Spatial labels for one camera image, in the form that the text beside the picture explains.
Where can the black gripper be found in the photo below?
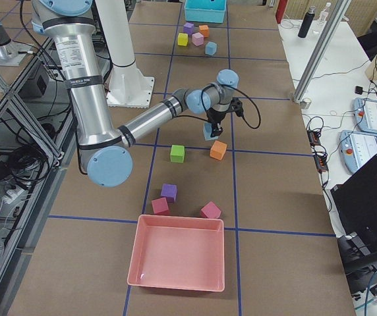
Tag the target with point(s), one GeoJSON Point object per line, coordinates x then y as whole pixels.
{"type": "Point", "coordinates": [215, 118]}

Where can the light blue foam block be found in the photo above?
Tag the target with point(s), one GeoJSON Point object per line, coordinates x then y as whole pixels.
{"type": "Point", "coordinates": [207, 130]}
{"type": "Point", "coordinates": [211, 48]}

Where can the orange foam block near pink bin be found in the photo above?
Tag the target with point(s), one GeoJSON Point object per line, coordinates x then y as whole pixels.
{"type": "Point", "coordinates": [218, 150]}

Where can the green foam block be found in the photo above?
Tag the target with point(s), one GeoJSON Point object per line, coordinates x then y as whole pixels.
{"type": "Point", "coordinates": [177, 154]}

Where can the purple foam block near pink bin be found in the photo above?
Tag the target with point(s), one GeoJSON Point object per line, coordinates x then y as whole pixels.
{"type": "Point", "coordinates": [169, 192]}

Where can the magenta foam block right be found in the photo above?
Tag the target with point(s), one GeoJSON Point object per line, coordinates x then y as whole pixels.
{"type": "Point", "coordinates": [210, 211]}

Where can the magenta foam block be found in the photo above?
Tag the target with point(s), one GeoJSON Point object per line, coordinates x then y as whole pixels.
{"type": "Point", "coordinates": [210, 211]}
{"type": "Point", "coordinates": [160, 206]}

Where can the pink foam block near blue bin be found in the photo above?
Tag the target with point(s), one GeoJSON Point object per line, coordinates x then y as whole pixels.
{"type": "Point", "coordinates": [197, 39]}

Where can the yellow foam block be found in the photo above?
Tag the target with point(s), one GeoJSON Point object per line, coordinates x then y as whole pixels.
{"type": "Point", "coordinates": [182, 39]}

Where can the magenta foam block left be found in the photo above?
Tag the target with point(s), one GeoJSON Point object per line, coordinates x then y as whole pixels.
{"type": "Point", "coordinates": [160, 206]}

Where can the orange foam block near blue bin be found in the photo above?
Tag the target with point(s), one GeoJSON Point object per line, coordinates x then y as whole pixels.
{"type": "Point", "coordinates": [204, 30]}

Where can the purple foam block near blue bin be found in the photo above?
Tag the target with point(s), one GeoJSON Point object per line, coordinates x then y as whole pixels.
{"type": "Point", "coordinates": [188, 28]}

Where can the blue plastic bin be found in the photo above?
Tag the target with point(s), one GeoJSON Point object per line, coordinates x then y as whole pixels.
{"type": "Point", "coordinates": [212, 11]}

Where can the black water bottle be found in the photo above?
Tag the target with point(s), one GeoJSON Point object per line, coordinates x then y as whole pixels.
{"type": "Point", "coordinates": [307, 21]}

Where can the pink plastic bin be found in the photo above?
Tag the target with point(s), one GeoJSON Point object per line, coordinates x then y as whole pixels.
{"type": "Point", "coordinates": [182, 253]}

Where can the teach pendant near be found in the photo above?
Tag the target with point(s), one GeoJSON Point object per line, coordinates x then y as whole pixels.
{"type": "Point", "coordinates": [357, 148]}

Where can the teach pendant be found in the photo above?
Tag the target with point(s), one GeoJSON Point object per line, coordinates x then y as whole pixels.
{"type": "Point", "coordinates": [365, 112]}
{"type": "Point", "coordinates": [357, 148]}

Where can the teach pendant far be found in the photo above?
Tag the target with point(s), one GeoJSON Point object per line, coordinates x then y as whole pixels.
{"type": "Point", "coordinates": [365, 112]}

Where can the clear plastic bottle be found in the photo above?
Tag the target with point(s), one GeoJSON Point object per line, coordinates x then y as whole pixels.
{"type": "Point", "coordinates": [324, 13]}

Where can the black laptop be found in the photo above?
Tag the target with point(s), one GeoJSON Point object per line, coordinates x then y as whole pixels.
{"type": "Point", "coordinates": [356, 199]}

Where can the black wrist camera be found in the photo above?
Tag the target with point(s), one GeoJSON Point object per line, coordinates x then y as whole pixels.
{"type": "Point", "coordinates": [237, 107]}

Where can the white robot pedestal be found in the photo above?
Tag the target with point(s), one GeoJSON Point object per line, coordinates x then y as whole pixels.
{"type": "Point", "coordinates": [127, 86]}

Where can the aluminium frame post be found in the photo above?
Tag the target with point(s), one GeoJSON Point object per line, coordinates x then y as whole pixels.
{"type": "Point", "coordinates": [318, 53]}

